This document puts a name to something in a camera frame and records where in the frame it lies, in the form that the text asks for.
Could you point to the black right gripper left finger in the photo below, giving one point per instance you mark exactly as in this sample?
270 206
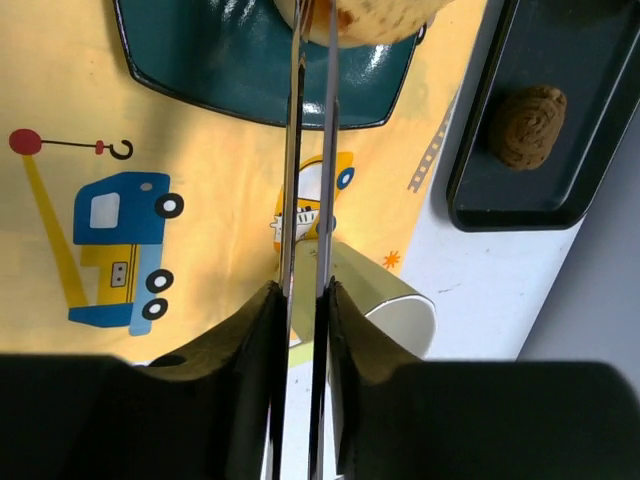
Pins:
220 389

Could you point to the seeded bread slice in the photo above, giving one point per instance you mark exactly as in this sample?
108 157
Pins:
375 22

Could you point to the black baking tray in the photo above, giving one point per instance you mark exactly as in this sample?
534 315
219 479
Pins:
590 51

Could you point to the silver metal tongs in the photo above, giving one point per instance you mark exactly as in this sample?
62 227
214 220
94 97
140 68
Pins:
289 220

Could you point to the yellow cartoon car placemat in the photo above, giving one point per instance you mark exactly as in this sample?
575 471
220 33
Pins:
63 76

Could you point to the brown chocolate bread roll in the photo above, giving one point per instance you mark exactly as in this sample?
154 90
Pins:
526 126

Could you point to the pale green mug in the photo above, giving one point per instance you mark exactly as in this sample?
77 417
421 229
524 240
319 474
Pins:
402 313

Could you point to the dark teal square plate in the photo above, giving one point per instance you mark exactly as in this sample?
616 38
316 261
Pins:
233 57

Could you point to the orange glazed donut bread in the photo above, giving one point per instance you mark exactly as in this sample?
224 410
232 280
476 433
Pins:
314 17

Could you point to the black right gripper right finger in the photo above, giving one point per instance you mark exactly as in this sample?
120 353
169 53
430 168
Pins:
372 404

